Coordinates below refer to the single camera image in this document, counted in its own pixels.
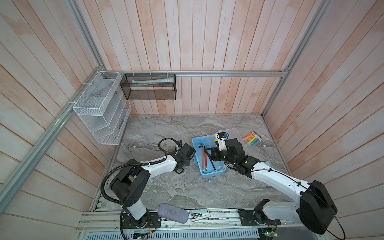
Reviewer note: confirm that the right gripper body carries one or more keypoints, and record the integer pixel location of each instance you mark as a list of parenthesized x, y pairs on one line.
[(224, 157)]

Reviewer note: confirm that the blue plastic tool box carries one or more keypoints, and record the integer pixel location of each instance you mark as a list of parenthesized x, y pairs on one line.
[(208, 168)]

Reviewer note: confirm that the white wire mesh shelf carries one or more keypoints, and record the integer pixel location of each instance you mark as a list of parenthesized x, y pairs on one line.
[(103, 109)]

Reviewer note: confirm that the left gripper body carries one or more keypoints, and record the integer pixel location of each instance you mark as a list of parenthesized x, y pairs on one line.
[(187, 162)]

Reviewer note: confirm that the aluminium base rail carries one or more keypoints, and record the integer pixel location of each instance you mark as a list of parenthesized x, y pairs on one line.
[(222, 224)]

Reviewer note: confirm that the pack of coloured markers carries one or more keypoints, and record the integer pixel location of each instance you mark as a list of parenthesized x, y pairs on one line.
[(252, 139)]

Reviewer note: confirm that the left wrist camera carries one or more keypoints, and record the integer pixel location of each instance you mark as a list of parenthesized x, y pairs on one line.
[(179, 143)]

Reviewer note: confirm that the black mesh wall basket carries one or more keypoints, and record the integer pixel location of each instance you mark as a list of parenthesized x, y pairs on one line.
[(149, 87)]

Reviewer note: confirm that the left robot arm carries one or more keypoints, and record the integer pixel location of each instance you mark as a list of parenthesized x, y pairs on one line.
[(124, 185)]

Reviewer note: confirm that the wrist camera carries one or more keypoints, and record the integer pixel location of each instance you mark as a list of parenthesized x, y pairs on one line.
[(221, 139), (179, 143)]

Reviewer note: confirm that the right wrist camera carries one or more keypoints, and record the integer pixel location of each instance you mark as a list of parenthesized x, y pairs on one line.
[(221, 139)]

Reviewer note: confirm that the red handled hex key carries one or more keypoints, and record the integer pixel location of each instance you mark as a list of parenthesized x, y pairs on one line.
[(206, 161)]

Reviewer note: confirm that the black hex key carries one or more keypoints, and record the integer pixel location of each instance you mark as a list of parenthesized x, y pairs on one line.
[(209, 161)]

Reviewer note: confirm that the grey fabric pouch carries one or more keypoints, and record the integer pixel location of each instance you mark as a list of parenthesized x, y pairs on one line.
[(173, 213)]

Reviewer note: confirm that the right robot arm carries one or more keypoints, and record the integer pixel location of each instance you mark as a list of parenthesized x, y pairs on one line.
[(312, 204)]

